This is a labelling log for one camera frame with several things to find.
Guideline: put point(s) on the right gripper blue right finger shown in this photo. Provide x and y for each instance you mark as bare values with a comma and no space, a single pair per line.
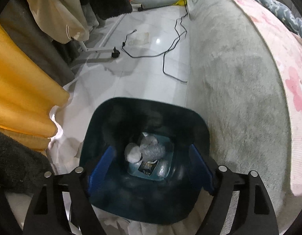
199,173

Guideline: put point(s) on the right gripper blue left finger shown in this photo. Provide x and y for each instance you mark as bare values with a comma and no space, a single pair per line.
97,176

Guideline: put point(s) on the white plastic wrapper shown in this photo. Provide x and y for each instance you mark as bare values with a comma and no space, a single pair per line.
151,149

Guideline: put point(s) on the white tissue ball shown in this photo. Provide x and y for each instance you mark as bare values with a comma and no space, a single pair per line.
132,153

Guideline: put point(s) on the dark teal trash bin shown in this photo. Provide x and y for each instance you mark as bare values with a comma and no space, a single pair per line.
159,191

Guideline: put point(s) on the dark fleece garment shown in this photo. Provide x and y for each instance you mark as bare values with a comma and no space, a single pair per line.
21,169

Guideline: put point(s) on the grey bed with sheet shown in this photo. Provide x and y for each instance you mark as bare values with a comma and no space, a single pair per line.
234,85

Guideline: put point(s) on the yellow hanging garment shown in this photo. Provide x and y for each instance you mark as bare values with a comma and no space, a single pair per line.
27,95

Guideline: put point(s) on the white clothes rack base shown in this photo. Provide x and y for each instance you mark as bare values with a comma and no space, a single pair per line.
101,48

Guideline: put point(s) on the pink floral blanket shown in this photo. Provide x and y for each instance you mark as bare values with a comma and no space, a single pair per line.
286,49

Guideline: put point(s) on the yellow bag on floor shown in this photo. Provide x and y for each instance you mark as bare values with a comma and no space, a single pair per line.
181,3

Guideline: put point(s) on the beige hanging garment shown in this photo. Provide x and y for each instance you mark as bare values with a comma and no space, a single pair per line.
62,20

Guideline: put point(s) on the blue white patterned duvet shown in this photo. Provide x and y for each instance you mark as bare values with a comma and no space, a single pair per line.
284,14

